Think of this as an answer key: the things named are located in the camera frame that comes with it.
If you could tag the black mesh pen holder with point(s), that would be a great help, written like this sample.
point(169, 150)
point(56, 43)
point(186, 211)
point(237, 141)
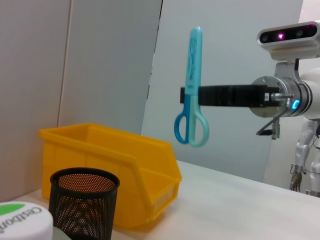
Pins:
point(82, 207)

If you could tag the yellow plastic bin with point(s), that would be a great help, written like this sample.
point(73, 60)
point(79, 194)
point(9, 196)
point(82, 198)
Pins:
point(100, 150)

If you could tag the clear green-label water bottle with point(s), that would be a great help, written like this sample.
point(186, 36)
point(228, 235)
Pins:
point(22, 222)

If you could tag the blue scissors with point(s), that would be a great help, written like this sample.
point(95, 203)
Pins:
point(193, 62)

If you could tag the white humanoid robot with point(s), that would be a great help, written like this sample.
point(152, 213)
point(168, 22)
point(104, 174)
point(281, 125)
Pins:
point(303, 147)

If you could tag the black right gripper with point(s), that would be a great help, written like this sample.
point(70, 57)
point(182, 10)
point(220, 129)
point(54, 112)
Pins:
point(250, 96)

